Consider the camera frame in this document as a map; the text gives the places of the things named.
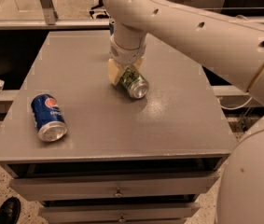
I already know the tall Red Bull can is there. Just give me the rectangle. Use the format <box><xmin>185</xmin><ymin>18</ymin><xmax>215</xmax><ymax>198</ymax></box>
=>
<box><xmin>109</xmin><ymin>19</ymin><xmax>115</xmax><ymax>35</ymax></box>

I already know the lower grey drawer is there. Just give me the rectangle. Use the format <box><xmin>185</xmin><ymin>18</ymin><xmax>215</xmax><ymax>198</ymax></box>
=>
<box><xmin>39</xmin><ymin>203</ymin><xmax>200</xmax><ymax>224</ymax></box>

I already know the white cable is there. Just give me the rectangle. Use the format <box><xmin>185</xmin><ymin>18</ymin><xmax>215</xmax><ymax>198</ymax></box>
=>
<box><xmin>216</xmin><ymin>96</ymin><xmax>254</xmax><ymax>112</ymax></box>

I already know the black office chair base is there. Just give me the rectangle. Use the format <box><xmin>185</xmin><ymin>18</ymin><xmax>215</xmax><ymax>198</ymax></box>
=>
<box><xmin>89</xmin><ymin>0</ymin><xmax>109</xmax><ymax>19</ymax></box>

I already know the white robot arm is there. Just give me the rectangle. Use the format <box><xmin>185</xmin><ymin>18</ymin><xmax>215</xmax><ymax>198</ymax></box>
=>
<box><xmin>104</xmin><ymin>0</ymin><xmax>264</xmax><ymax>224</ymax></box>

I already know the upper grey drawer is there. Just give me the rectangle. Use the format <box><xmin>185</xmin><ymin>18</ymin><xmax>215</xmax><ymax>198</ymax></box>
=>
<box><xmin>9</xmin><ymin>172</ymin><xmax>219</xmax><ymax>201</ymax></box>

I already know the green soda can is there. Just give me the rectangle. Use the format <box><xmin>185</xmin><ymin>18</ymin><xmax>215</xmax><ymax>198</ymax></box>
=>
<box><xmin>120</xmin><ymin>65</ymin><xmax>149</xmax><ymax>99</ymax></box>

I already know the grey drawer cabinet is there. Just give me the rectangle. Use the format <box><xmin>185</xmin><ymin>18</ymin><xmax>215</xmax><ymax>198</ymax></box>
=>
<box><xmin>0</xmin><ymin>31</ymin><xmax>236</xmax><ymax>224</ymax></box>

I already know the blue Pepsi can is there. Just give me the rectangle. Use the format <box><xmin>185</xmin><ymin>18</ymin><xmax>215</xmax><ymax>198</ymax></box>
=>
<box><xmin>31</xmin><ymin>93</ymin><xmax>67</xmax><ymax>142</ymax></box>

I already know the grey drawer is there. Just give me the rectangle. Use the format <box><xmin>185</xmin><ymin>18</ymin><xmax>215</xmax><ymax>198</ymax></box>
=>
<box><xmin>39</xmin><ymin>203</ymin><xmax>200</xmax><ymax>224</ymax></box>
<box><xmin>9</xmin><ymin>172</ymin><xmax>219</xmax><ymax>201</ymax></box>

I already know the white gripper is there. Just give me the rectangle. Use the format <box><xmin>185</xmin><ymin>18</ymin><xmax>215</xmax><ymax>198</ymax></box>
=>
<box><xmin>107</xmin><ymin>36</ymin><xmax>146</xmax><ymax>86</ymax></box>

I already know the metal railing frame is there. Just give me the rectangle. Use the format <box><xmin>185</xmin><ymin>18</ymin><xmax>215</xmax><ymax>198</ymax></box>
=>
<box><xmin>0</xmin><ymin>0</ymin><xmax>264</xmax><ymax>32</ymax></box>

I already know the black shoe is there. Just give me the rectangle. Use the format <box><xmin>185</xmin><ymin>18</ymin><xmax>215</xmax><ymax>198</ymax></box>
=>
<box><xmin>0</xmin><ymin>197</ymin><xmax>21</xmax><ymax>224</ymax></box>

